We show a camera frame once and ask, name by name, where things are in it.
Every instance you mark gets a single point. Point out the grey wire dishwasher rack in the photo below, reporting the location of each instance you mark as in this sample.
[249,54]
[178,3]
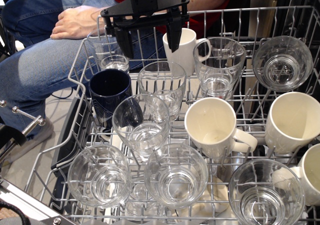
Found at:
[250,98]

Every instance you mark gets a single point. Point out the clear glass back left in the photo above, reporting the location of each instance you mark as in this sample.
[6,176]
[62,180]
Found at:
[106,51]

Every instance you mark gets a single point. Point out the white mug far right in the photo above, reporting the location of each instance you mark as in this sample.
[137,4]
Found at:
[308,173]

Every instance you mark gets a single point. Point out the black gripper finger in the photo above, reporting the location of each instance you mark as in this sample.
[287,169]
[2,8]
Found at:
[125,42]
[174,31]

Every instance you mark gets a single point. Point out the clear glass centre tilted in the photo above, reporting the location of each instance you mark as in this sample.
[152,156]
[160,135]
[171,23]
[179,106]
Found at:
[142,123]

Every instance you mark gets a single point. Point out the dark blue mug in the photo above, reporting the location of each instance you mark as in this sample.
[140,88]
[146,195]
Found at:
[108,88]

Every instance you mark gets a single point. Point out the person in jeans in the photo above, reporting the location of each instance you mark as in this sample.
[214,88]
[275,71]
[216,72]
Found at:
[42,67]

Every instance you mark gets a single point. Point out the clear glass front right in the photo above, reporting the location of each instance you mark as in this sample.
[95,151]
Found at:
[265,192]

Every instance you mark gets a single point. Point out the person's bare hand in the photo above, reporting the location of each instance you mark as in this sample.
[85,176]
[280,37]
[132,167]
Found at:
[76,23]

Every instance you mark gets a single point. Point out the white mug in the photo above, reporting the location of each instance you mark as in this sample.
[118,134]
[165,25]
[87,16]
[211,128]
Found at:
[211,124]
[184,54]
[308,173]
[293,120]

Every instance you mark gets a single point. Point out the clear glass front centre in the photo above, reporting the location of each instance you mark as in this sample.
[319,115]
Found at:
[176,175]

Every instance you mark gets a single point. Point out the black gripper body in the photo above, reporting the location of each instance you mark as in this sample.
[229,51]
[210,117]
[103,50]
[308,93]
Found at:
[136,14]

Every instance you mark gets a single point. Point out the clear glass with handle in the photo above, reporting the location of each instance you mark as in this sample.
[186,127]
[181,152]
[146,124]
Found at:
[219,62]

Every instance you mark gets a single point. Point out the white mug centre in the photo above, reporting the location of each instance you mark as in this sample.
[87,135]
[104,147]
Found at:
[211,124]

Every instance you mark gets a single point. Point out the clear glass centre back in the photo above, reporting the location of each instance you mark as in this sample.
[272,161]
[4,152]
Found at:
[166,80]

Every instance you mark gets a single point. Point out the white mug back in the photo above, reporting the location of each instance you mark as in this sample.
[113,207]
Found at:
[184,54]

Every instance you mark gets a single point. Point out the clear glass back right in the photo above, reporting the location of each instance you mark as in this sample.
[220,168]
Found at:
[282,63]

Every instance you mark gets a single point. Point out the clear glass front left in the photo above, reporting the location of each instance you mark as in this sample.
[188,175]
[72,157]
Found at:
[99,176]

